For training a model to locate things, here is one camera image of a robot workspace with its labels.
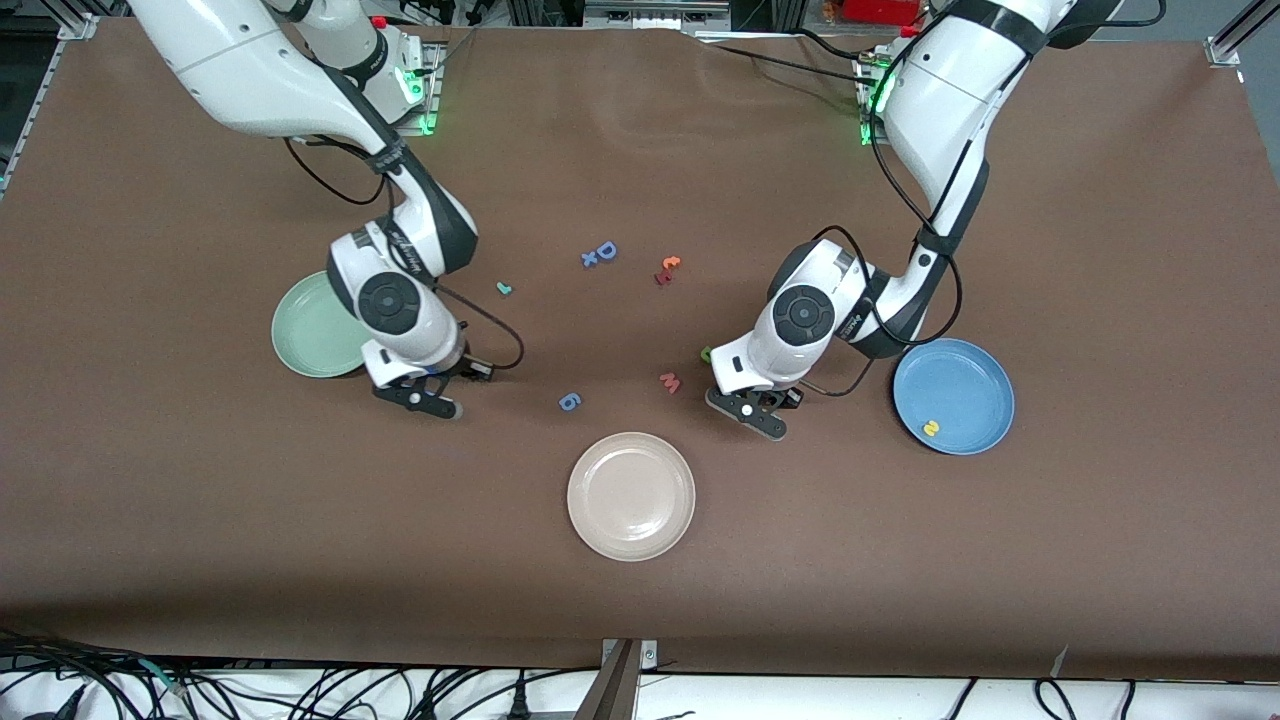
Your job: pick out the blue foam number six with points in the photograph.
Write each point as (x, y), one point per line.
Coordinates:
(570, 402)

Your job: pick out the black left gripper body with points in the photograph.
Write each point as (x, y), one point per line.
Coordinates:
(786, 397)

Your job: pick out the pink foam letter w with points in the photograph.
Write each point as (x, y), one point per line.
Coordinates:
(670, 383)

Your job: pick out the aluminium profile post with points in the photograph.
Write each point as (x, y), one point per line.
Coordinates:
(610, 695)

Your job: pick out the blue foam letter d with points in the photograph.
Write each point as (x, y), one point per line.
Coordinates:
(606, 252)

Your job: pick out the aluminium corner extrusion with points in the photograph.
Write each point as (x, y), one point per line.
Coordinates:
(1225, 48)

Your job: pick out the green plastic plate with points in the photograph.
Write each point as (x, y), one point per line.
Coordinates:
(305, 330)

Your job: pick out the beige plastic plate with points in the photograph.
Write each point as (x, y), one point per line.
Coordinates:
(631, 496)

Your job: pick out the small metal bracket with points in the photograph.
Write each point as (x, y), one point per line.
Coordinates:
(648, 655)

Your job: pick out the red box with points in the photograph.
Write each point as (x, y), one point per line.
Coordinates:
(865, 10)

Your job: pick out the grey power strip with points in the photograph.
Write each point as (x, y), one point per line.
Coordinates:
(650, 15)

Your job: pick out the brown table cover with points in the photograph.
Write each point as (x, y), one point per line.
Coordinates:
(200, 500)

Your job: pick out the blue plastic plate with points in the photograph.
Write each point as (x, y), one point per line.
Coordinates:
(960, 385)

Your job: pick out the aluminium corner bracket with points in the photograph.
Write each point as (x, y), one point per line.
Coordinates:
(78, 27)

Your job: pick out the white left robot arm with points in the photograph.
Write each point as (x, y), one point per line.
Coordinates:
(770, 355)

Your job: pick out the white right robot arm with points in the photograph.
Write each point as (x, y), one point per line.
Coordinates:
(427, 337)

